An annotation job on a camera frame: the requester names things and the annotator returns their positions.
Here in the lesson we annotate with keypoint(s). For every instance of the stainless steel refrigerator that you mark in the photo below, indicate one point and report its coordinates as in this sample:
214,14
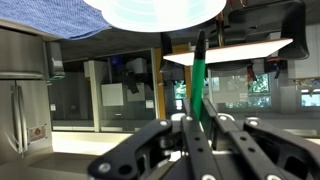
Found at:
20,100

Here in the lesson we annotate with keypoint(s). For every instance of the wooden door frame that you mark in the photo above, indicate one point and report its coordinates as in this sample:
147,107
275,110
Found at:
160,90

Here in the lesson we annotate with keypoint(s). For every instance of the white side table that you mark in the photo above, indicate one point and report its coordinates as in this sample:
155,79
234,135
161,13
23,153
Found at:
230,52

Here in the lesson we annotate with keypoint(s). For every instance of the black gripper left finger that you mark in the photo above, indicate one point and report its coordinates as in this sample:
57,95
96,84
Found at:
193,143

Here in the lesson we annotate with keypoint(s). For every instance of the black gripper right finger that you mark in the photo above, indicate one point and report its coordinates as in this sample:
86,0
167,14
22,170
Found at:
233,140

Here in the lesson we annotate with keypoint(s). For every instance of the green pen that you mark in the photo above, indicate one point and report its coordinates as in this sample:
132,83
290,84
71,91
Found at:
199,76

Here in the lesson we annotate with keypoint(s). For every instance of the light blue plastic cup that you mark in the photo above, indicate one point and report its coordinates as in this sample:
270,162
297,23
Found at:
156,15

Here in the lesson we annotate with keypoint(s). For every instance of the blue denim cloth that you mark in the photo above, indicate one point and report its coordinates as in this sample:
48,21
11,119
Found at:
50,16

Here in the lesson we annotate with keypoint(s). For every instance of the white wall board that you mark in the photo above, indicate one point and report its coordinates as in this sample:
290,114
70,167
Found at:
112,94

